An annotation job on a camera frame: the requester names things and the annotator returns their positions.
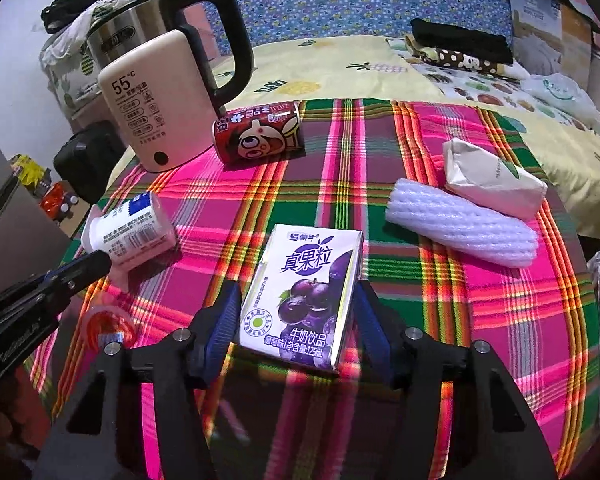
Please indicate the red and yellow packaging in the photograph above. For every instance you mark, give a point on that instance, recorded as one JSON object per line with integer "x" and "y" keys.
{"x": 45, "y": 190}

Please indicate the open cardboard box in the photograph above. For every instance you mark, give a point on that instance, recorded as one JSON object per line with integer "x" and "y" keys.
{"x": 545, "y": 30}

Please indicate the brown polka dot cloth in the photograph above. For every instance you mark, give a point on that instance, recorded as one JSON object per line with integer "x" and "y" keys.
{"x": 455, "y": 62}

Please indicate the black clothes pile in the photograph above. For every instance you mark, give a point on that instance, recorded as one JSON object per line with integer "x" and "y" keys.
{"x": 75, "y": 5}

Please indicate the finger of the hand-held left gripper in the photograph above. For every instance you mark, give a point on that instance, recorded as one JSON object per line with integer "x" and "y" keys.
{"x": 87, "y": 263}
{"x": 50, "y": 296}

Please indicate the white paper tissue pack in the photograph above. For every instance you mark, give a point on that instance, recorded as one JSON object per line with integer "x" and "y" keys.
{"x": 490, "y": 180}

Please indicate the white plastic bag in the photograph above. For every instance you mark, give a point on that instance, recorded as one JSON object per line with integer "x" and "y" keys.
{"x": 560, "y": 97}

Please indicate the small white bottle blue label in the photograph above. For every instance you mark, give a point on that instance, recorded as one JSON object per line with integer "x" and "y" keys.
{"x": 130, "y": 230}

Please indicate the fruit print white blanket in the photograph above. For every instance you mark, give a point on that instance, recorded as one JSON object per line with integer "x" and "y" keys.
{"x": 480, "y": 90}

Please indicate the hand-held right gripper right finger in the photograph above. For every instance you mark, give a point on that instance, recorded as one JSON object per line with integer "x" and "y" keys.
{"x": 375, "y": 340}

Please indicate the pineapple print bedding stack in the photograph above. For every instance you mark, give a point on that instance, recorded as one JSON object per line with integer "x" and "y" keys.
{"x": 65, "y": 80}

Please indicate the grey refrigerator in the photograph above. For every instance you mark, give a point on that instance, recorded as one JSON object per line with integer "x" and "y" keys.
{"x": 10, "y": 220}

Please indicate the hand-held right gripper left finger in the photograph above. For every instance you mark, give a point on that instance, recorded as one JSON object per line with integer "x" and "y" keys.
{"x": 220, "y": 330}

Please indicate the black suitcase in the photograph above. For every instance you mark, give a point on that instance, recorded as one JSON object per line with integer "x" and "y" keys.
{"x": 85, "y": 165}

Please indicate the yellow pineapple bed sheet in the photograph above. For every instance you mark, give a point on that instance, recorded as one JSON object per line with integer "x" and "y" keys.
{"x": 330, "y": 70}

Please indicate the small milk drink carton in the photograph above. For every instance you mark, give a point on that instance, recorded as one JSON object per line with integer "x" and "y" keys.
{"x": 300, "y": 300}

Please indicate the cream electric kettle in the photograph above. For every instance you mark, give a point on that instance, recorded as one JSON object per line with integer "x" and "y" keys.
{"x": 145, "y": 110}

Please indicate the pink plaid tablecloth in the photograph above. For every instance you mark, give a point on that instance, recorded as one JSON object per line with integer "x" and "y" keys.
{"x": 405, "y": 310}

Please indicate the white foam net sleeve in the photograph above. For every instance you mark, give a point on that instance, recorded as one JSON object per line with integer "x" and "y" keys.
{"x": 455, "y": 225}

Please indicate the black folded clothes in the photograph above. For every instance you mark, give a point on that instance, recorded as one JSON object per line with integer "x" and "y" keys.
{"x": 460, "y": 40}

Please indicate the red drink can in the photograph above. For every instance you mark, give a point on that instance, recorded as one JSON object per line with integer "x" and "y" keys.
{"x": 260, "y": 132}

